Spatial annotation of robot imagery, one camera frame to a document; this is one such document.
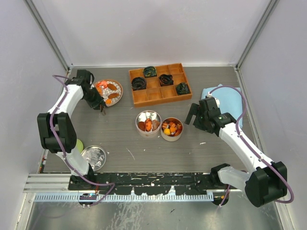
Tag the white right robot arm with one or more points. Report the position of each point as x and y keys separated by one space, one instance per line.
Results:
x=264 y=181

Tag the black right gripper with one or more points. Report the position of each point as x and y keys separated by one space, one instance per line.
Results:
x=195 y=109

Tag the tall pink lunch tin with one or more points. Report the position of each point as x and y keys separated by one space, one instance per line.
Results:
x=142 y=116

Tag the dark seaweed roll right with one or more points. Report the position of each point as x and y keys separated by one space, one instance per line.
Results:
x=182 y=88

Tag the red sausage piece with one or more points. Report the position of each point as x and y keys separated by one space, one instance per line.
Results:
x=178 y=130

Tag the green object behind lid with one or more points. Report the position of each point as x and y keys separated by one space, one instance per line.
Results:
x=79 y=145

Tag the brown patterned food plate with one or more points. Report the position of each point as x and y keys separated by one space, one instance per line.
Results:
x=109 y=89

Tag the striped bacon cube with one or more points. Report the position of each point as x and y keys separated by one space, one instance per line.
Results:
x=165 y=125

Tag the round metal lid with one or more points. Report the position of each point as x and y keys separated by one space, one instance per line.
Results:
x=95 y=155

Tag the dark seaweed roll centre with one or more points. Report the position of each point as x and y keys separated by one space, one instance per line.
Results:
x=166 y=80

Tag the orange shrimp piece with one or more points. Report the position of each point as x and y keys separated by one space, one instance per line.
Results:
x=148 y=125

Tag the white slotted cable duct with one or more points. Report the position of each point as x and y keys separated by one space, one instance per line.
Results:
x=79 y=197

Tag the wooden compartment tray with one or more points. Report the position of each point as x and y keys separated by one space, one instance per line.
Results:
x=155 y=93

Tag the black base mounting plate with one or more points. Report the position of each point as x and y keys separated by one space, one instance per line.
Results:
x=149 y=183

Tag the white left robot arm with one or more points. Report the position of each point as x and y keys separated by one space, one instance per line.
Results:
x=56 y=131

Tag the brown meat piece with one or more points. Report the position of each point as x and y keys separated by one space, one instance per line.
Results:
x=155 y=124

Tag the folded light blue cloth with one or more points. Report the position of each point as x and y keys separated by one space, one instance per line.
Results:
x=230 y=101

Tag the aluminium frame rail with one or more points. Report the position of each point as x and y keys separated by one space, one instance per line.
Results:
x=47 y=183

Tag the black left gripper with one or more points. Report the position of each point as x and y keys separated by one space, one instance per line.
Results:
x=99 y=100

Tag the dark seaweed roll back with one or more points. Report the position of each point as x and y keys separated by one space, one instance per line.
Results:
x=149 y=71

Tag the brown fried cutlet piece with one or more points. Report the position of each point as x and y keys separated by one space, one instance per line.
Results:
x=141 y=126

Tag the short pink lunch tin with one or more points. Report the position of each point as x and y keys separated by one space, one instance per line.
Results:
x=171 y=138

